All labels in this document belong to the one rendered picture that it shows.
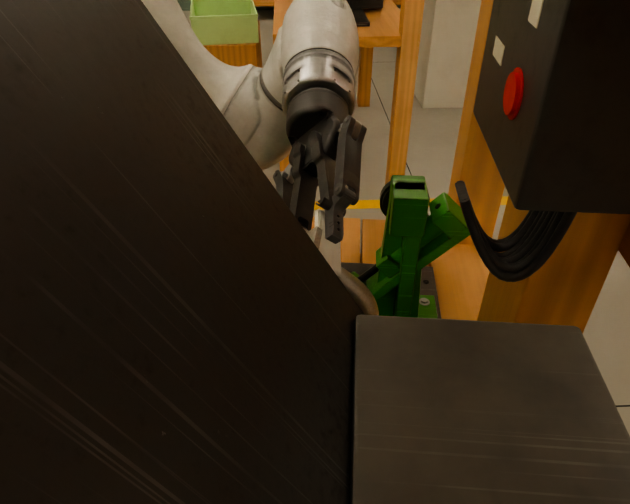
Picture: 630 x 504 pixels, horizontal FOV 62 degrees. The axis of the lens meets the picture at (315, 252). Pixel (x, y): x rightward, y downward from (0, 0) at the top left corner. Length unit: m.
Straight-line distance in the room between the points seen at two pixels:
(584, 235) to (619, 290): 2.08
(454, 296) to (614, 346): 1.46
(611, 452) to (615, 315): 2.19
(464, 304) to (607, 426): 0.64
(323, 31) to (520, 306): 0.41
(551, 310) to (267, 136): 0.45
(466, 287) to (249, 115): 0.53
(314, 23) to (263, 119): 0.15
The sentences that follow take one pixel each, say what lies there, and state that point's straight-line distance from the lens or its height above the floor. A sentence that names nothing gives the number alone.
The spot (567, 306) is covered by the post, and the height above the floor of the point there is 1.10.
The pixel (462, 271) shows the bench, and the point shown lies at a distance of 1.09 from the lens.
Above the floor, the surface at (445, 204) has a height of 1.15.
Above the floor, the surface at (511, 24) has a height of 1.44.
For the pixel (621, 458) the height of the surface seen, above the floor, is 1.24.
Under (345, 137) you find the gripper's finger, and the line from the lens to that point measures 0.56.
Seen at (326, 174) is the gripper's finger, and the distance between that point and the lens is 0.55.
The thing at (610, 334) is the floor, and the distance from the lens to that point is 2.47.
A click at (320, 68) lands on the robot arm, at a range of 0.65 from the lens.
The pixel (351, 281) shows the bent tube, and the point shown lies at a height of 1.20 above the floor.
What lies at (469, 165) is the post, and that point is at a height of 1.07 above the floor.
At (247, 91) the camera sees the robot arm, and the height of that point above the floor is 1.28.
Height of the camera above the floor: 1.54
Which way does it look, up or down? 36 degrees down
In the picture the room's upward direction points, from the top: straight up
